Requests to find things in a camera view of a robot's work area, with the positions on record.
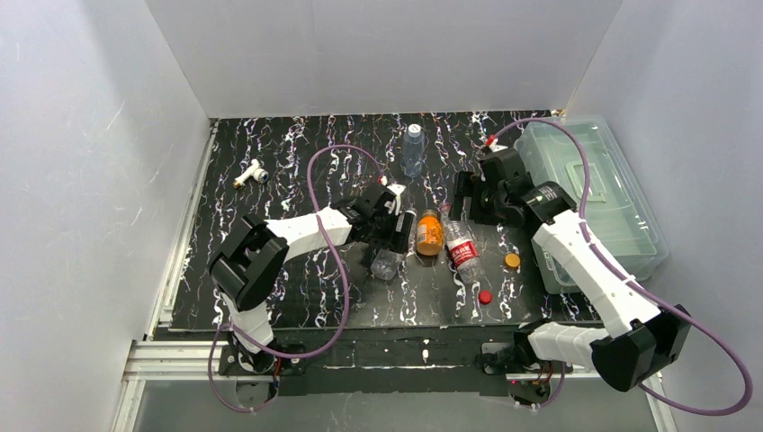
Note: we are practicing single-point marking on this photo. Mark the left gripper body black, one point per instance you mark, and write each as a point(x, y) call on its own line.
point(392, 225)

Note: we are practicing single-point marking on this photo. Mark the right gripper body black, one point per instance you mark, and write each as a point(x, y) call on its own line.
point(469, 198)

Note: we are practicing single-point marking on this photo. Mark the clear plastic bottle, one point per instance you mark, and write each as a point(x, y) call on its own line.
point(387, 261)

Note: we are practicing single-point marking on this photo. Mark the red label water bottle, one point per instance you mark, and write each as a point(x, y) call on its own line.
point(462, 249)

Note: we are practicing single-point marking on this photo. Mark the clear blue-tinted bottle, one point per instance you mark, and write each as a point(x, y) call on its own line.
point(413, 149)

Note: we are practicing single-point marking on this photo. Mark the red bottle cap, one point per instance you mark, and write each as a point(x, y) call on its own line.
point(485, 297)

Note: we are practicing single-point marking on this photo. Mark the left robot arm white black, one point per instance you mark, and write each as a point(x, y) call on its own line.
point(249, 260)

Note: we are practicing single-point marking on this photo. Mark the orange juice bottle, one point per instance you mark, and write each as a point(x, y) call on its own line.
point(429, 234)

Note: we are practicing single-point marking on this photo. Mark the orange bottle cap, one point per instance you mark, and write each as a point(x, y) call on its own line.
point(512, 260)

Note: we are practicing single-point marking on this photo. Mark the clear plastic storage box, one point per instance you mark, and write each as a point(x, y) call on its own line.
point(617, 210)

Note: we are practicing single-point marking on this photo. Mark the white pipe fitting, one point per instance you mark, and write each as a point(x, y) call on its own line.
point(254, 171)

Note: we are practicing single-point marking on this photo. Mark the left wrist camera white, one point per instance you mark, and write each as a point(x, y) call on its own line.
point(394, 206)

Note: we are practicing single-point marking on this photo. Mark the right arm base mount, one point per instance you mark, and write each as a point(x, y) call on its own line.
point(533, 384)

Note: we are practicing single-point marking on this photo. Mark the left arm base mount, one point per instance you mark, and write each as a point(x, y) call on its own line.
point(236, 361)

